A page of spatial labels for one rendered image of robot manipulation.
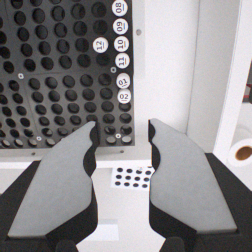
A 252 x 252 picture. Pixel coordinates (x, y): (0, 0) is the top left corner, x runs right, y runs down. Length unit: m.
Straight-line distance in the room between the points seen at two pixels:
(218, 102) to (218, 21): 0.08
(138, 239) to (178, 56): 0.56
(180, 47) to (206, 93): 0.07
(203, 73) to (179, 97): 0.06
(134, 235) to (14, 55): 0.57
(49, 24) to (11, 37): 0.04
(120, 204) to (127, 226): 0.10
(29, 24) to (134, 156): 0.18
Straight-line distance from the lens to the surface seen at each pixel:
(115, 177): 0.40
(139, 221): 0.59
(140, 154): 0.25
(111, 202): 0.52
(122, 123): 0.21
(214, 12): 0.22
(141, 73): 0.24
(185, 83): 0.27
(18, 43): 0.21
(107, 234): 0.61
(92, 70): 0.19
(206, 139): 0.23
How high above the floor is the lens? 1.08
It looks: 61 degrees down
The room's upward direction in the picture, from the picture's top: 180 degrees clockwise
